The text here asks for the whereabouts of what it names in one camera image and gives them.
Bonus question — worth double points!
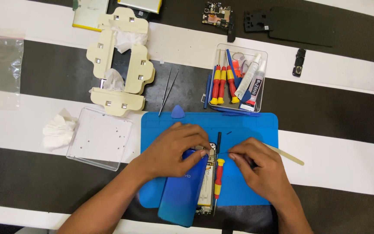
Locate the person's right hand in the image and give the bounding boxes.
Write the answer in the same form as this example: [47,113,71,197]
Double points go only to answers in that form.
[228,137,292,203]

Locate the person's left hand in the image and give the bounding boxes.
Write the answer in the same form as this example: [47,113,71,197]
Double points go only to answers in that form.
[142,122,212,180]

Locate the blue phone back cover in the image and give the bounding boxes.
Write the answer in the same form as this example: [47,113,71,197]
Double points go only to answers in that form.
[157,149,209,228]

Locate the beige flat pry stick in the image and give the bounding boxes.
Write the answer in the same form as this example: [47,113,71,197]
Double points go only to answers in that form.
[262,142,305,166]

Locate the red yellow screwdriver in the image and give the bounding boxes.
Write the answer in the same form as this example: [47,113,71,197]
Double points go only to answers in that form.
[224,52,240,104]
[210,49,222,105]
[213,158,226,217]
[218,66,227,105]

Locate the blue silicone work mat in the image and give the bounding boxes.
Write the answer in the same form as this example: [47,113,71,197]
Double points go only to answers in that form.
[138,112,279,209]

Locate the opened phone with battery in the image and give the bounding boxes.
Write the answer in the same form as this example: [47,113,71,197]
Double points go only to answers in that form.
[195,142,219,216]

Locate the scattered small black screws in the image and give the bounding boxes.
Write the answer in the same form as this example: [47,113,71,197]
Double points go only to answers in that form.
[80,113,135,153]

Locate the metal tweezers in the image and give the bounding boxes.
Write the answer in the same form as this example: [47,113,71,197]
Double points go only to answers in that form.
[158,68,180,117]

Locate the blue plastic spudger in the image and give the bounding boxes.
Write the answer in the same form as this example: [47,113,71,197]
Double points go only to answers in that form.
[203,74,212,110]

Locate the clear plastic lid tray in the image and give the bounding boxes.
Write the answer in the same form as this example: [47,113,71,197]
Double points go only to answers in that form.
[66,107,134,172]

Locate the beige phone clamp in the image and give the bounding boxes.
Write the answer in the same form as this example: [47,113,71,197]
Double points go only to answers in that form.
[96,7,149,35]
[123,44,156,96]
[86,29,116,80]
[90,87,146,117]

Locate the glue tube with black label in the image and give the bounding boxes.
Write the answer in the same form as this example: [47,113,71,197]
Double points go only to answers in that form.
[240,60,267,112]

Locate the black white striped tablecloth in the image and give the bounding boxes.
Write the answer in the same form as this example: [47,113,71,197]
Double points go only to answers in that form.
[0,0,374,234]

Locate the white glue tube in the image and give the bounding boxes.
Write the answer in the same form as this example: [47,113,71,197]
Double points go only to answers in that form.
[234,53,262,101]

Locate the black phone in clamps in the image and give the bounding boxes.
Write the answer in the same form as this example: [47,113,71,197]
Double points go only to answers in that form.
[100,48,133,89]

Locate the orange plastic tool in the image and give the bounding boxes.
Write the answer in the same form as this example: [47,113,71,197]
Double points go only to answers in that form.
[231,60,242,78]

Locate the blue pry tool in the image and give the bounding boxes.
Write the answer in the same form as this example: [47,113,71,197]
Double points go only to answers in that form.
[226,49,243,89]

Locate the black speaker module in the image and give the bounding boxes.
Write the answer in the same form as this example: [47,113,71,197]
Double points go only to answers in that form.
[292,48,307,78]

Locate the crumpled white tissue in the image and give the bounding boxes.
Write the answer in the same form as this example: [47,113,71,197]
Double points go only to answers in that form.
[42,108,79,152]

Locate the clear plastic tool box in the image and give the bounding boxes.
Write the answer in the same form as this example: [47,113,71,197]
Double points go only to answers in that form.
[208,44,268,114]

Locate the small black plastic strip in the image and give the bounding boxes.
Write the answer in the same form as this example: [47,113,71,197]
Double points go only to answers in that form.
[227,22,236,43]

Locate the phone circuit board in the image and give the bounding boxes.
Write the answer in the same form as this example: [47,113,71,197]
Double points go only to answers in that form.
[202,1,234,30]

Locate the black flat sheet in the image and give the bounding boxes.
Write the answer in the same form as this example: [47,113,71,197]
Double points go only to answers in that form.
[268,6,335,48]

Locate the flat panel with yellow edge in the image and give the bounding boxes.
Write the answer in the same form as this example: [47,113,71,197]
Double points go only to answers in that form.
[117,0,163,14]

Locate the phone battery with yellow edge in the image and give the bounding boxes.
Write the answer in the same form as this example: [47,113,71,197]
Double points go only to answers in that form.
[72,0,110,33]

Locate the black plastic frame cover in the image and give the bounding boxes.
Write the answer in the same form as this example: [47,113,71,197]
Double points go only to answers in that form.
[243,11,272,33]

